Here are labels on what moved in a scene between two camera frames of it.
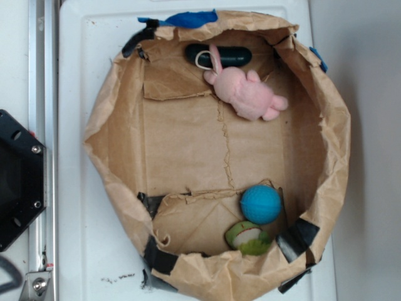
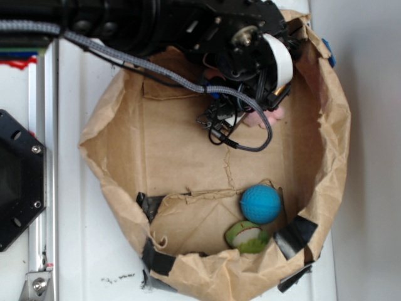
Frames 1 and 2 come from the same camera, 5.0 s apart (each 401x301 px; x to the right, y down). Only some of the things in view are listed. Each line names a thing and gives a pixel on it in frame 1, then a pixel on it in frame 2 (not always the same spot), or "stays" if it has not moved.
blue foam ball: (260, 204) stays
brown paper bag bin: (227, 148) stays
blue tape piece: (323, 65) to (331, 59)
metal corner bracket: (35, 286) stays
